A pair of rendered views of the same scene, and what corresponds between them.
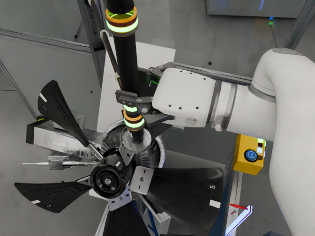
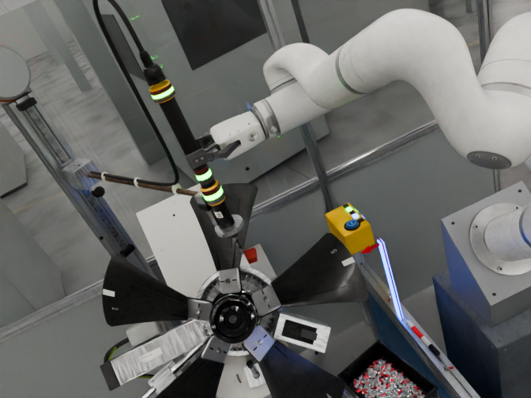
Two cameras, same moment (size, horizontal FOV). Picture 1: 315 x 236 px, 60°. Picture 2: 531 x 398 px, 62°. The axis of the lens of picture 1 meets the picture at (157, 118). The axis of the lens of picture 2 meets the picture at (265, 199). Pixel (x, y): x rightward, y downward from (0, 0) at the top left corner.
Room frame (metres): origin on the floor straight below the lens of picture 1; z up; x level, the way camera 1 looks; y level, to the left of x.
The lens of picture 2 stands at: (-0.51, 0.27, 2.02)
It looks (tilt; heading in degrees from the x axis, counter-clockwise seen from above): 32 degrees down; 339
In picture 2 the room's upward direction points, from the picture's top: 23 degrees counter-clockwise
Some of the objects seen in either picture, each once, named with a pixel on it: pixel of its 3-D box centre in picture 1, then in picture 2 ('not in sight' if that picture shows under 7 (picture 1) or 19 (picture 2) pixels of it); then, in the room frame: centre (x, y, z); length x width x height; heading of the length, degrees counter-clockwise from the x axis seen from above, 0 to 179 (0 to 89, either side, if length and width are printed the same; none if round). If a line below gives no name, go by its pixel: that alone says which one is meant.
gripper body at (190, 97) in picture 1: (187, 98); (239, 132); (0.31, -0.05, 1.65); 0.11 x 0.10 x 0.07; 74
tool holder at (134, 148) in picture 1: (134, 127); (219, 211); (0.34, 0.05, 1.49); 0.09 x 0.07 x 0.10; 19
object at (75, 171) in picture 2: not in sight; (80, 174); (0.93, 0.25, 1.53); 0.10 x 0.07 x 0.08; 19
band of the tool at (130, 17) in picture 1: (122, 20); (162, 91); (0.33, 0.05, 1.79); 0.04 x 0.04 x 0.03
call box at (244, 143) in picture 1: (248, 151); (349, 229); (0.52, -0.38, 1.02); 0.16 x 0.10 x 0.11; 164
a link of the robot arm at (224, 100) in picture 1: (221, 106); (265, 120); (0.29, -0.11, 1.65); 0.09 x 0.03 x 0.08; 164
